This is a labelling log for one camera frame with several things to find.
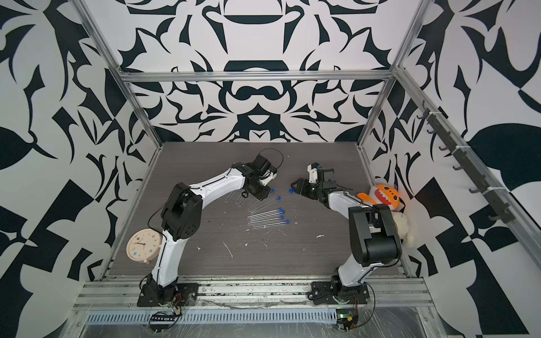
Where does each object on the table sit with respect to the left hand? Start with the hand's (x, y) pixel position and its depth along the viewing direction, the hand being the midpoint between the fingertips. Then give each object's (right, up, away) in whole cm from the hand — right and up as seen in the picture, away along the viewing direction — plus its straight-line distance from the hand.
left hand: (263, 188), depth 96 cm
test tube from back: (-9, +1, -32) cm, 34 cm away
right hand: (+15, +3, -2) cm, 15 cm away
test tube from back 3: (+7, -5, +3) cm, 9 cm away
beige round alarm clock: (-46, -20, -13) cm, 52 cm away
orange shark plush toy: (+50, -2, -6) cm, 51 cm away
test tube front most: (+11, -14, -5) cm, 18 cm away
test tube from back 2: (-7, -1, -16) cm, 17 cm away
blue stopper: (+13, -1, +4) cm, 14 cm away
